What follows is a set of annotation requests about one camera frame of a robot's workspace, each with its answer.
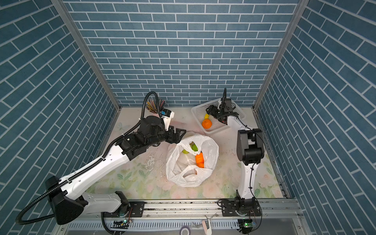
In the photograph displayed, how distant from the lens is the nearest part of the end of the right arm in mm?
778

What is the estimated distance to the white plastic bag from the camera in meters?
0.77

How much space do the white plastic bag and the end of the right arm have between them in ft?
0.49
